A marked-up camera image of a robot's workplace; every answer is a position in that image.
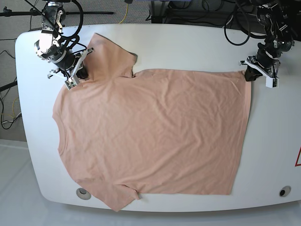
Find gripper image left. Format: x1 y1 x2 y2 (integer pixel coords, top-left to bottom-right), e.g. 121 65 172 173
47 47 94 79

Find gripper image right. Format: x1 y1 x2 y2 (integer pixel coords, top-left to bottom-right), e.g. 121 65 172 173
240 43 279 82

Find peach pink T-shirt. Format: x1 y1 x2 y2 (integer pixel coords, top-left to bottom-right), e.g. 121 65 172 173
53 34 252 211

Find black tripod stand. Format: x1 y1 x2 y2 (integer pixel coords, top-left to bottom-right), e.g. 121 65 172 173
0 7 114 18

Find yellow floor cable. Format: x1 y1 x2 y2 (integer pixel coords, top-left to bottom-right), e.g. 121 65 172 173
0 96 22 123

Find yellow hanging cable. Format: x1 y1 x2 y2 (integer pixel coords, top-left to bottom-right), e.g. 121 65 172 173
119 0 132 24

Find black floor cable left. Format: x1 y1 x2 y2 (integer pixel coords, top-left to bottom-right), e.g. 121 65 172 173
0 49 18 129

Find left table cable grommet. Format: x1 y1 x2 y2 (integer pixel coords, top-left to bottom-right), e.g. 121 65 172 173
76 188 91 200

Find table cable grommet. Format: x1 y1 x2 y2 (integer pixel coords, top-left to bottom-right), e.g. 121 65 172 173
279 186 292 197
76 188 91 200

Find right table cable grommet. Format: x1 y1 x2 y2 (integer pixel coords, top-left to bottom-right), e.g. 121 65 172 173
279 186 292 197

